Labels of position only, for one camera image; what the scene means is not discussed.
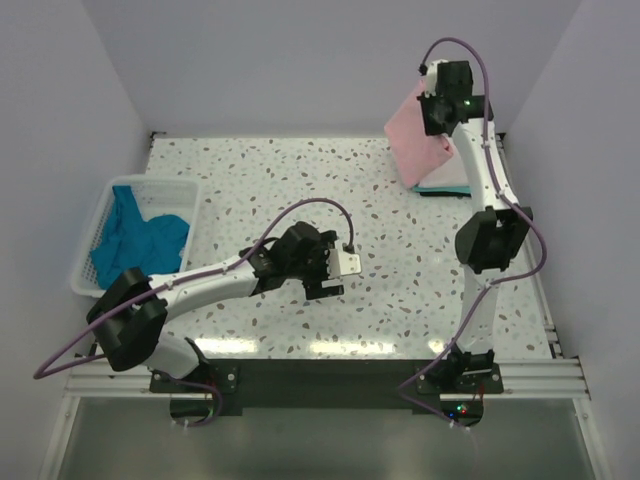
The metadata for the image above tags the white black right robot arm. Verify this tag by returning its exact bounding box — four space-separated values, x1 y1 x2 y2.
418 60 533 393

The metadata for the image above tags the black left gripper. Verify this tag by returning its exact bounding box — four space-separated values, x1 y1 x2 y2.
286 232 343 299

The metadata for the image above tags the folded black t shirt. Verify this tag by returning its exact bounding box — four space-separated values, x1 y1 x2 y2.
418 144 505 199

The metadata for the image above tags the white plastic basket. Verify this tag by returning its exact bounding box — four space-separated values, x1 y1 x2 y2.
70 174 202 298

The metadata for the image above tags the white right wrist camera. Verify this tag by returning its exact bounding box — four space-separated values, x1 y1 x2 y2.
422 60 442 97

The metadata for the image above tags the pink t shirt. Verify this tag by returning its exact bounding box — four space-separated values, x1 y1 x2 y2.
384 80 428 188

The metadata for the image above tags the folded white t shirt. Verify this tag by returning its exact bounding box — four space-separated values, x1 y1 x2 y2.
405 129 493 189

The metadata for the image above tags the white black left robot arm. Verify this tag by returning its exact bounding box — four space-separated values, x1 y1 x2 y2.
87 222 361 392

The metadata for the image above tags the blue t shirt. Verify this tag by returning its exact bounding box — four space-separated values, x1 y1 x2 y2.
90 185 189 290

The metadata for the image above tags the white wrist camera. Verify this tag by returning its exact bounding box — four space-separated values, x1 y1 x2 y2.
327 249 362 279
422 60 442 97

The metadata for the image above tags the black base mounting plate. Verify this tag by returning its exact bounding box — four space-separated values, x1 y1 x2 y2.
150 359 505 426

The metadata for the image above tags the aluminium frame rail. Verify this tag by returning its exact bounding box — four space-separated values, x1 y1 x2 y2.
65 359 591 400

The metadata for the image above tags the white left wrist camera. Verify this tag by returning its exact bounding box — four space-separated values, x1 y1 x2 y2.
327 249 362 279

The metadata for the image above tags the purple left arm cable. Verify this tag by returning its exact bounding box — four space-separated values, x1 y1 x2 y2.
32 198 356 427

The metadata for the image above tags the folded teal t shirt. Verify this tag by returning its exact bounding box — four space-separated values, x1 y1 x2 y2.
411 186 471 197

